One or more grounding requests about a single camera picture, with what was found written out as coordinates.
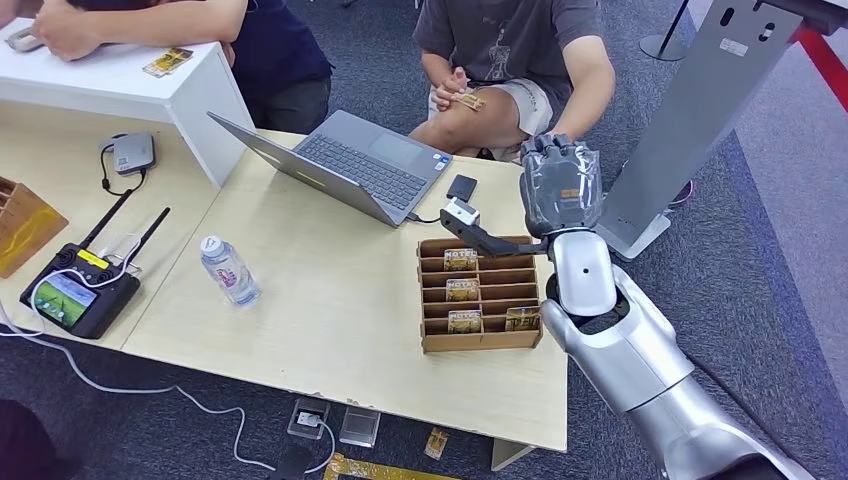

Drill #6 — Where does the black remote controller with screen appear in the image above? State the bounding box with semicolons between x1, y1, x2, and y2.
19;188;172;340

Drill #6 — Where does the black pole round base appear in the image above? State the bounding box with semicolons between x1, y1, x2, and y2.
639;0;694;64

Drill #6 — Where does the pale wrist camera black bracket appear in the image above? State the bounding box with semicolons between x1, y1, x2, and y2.
439;197;551;260

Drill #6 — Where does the white table leg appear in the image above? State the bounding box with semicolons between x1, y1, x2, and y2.
490;437;537;473

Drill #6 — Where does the black power adapter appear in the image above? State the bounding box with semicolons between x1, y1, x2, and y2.
268;442;313;480

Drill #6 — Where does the grey slanted kiosk stand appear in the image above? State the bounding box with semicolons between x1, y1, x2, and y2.
592;0;804;261

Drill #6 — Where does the white desk riser shelf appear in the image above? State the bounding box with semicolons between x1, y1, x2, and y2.
0;17;256;190

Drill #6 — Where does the red bar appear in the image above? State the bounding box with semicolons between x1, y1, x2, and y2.
791;26;848;114

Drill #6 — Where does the gold tape frame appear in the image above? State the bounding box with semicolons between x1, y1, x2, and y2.
323;453;458;480

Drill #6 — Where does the long white cable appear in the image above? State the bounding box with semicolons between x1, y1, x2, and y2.
0;231;337;477

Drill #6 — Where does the black hub cable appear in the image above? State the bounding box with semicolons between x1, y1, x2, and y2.
99;133;147;197

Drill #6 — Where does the person's left hand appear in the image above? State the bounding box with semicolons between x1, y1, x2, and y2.
31;5;103;63

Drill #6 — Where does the grey floor socket plate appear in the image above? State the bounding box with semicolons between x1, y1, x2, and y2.
338;405;382;449

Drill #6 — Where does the clear plastic water bottle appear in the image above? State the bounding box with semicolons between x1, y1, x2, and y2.
199;235;261;309

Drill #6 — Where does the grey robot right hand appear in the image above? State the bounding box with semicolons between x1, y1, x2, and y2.
518;133;604;240

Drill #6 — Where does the wooden holder with gold tape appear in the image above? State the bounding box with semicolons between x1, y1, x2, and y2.
0;175;70;280

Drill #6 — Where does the person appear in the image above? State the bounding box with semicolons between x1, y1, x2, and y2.
408;0;617;164
0;0;335;136

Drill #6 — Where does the black external drive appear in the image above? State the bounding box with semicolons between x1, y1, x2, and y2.
446;174;478;203

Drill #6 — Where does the grey open laptop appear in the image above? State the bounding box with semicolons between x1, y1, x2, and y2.
206;109;454;229

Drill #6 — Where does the wooden slotted card holder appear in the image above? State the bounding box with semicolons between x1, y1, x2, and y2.
417;236;545;354

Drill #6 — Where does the grey phone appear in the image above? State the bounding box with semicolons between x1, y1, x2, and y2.
5;26;45;54

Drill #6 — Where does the thin pink white cable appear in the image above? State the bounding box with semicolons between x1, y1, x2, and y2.
667;178;695;208

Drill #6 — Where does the grey rounded hub box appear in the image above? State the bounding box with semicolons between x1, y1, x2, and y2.
112;131;157;176

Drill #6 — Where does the floor socket box with plug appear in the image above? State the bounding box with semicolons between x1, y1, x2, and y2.
287;396;331;441

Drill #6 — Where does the person's right hand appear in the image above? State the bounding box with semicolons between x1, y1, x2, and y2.
431;66;475;112

